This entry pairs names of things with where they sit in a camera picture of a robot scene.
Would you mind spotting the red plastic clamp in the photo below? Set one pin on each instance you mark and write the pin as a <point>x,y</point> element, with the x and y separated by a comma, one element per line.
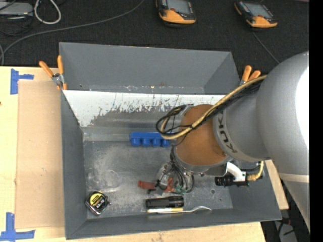
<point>146,184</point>

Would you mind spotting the black flashlight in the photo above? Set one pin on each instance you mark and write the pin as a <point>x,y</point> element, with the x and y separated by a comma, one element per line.
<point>164,201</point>

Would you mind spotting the white and gold pen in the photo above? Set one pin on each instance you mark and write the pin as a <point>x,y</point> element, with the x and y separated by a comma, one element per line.
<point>164,210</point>

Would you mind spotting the blue toy brick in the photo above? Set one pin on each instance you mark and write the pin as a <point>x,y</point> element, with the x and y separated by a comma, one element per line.
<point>146,138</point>

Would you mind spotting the silver metal spoon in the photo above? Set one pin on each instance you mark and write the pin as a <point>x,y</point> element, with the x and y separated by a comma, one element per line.
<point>202,208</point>

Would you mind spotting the yellow and black tape measure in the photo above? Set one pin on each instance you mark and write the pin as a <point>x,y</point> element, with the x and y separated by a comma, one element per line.
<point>97,202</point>

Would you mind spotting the grey metal bin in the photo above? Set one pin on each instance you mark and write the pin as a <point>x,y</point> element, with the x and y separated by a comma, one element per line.
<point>141,67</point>

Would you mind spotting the brown cardboard board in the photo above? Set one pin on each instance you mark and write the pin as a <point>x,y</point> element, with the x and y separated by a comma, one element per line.
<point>38,147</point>

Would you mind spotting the black cylinder on white bracket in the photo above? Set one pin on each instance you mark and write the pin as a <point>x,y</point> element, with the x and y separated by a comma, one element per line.
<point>228,180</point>

